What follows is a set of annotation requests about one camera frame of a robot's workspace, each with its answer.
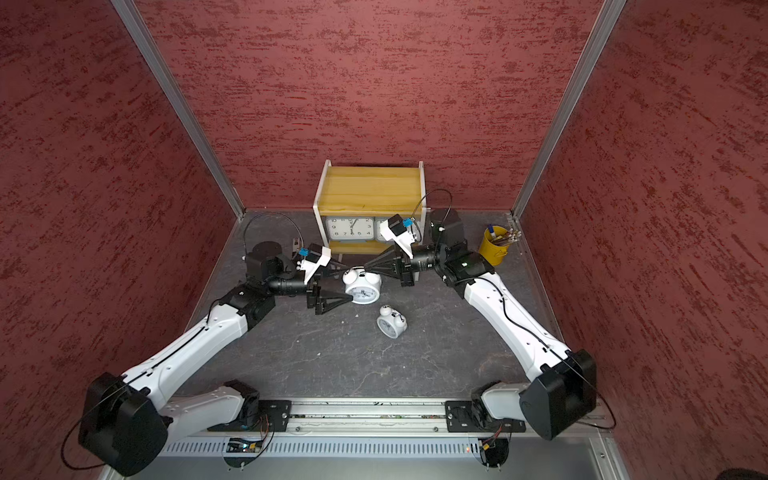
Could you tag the grey rectangular alarm clock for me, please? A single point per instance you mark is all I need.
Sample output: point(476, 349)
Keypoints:
point(383, 232)
point(350, 228)

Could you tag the aluminium corner post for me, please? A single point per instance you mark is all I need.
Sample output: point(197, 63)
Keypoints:
point(139, 32)
point(602, 28)

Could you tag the pens in bucket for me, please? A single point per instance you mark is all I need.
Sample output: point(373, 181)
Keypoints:
point(500, 236)

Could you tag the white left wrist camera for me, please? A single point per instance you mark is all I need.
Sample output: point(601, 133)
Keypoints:
point(313, 261)

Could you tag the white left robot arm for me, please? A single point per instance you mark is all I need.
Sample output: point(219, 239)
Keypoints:
point(128, 419)

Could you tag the right aluminium corner post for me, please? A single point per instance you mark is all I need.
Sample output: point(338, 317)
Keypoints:
point(602, 28)

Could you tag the left aluminium corner post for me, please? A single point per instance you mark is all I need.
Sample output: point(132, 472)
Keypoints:
point(139, 32)

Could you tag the white wooden two-tier shelf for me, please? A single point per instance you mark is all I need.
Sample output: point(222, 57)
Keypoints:
point(377, 192)

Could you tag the yellow pen bucket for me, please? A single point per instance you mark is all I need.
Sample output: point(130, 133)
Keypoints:
point(493, 254)

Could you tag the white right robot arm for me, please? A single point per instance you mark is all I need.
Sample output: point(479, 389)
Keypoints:
point(563, 385)

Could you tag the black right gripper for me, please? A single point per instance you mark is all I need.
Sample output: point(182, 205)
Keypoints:
point(388, 262)

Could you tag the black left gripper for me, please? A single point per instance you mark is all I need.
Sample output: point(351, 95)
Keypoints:
point(321, 297)

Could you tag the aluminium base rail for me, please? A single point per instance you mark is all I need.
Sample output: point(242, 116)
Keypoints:
point(420, 429)

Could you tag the white twin-bell alarm clock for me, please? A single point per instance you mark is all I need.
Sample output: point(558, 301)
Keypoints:
point(391, 322)
point(363, 286)

